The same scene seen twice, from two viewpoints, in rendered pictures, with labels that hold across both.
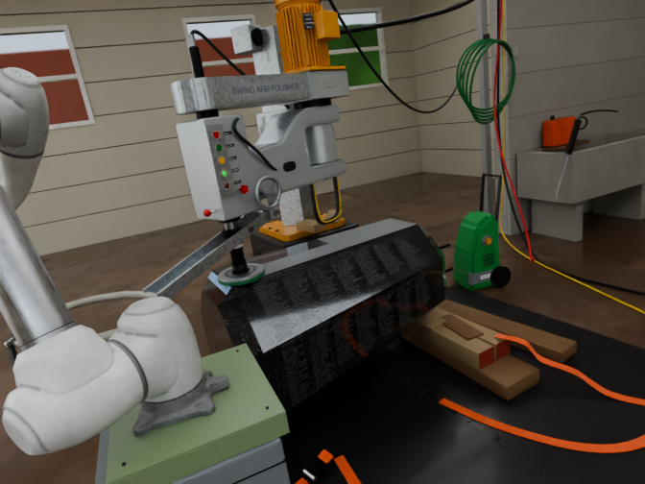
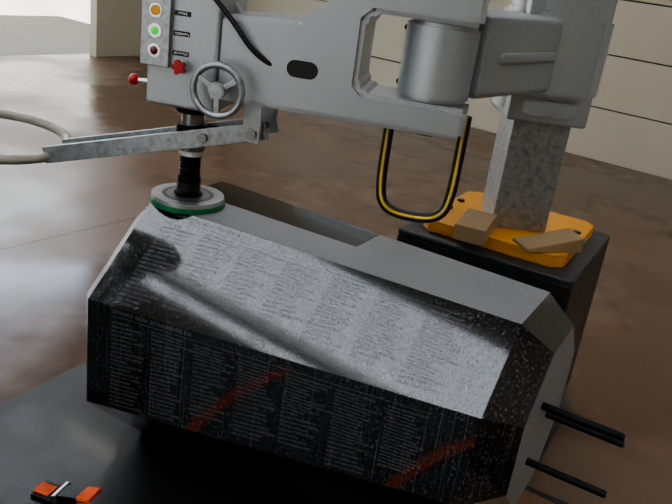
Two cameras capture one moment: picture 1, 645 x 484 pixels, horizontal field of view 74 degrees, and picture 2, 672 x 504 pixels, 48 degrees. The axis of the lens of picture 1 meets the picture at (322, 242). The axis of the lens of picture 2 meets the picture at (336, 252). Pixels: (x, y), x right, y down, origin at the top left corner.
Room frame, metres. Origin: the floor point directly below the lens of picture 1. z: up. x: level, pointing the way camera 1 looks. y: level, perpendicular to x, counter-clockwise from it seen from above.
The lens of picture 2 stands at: (1.05, -1.62, 1.57)
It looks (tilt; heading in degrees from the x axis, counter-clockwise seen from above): 21 degrees down; 55
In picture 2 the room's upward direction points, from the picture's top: 8 degrees clockwise
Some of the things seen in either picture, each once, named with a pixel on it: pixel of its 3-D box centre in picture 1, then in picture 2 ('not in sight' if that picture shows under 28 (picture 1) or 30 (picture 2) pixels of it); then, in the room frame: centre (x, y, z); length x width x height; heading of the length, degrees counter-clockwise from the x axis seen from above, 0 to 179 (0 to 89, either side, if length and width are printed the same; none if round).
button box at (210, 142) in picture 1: (219, 160); (158, 9); (1.77, 0.36, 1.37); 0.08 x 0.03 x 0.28; 136
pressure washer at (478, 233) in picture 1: (477, 231); not in sight; (3.23, -1.22, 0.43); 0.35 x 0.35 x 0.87; 13
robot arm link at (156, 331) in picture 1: (156, 345); not in sight; (0.92, 0.42, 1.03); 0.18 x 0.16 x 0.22; 146
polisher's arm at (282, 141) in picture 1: (286, 159); (335, 60); (2.18, 0.12, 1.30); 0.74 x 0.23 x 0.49; 136
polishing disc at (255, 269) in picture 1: (241, 272); (188, 195); (1.90, 0.40, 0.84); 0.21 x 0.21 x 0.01
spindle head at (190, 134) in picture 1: (233, 167); (226, 35); (1.96, 0.34, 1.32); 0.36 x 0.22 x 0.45; 136
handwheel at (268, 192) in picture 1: (263, 192); (221, 88); (1.91, 0.23, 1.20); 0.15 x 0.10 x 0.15; 136
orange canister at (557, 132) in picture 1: (562, 130); not in sight; (4.39, -2.58, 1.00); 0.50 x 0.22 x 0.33; 111
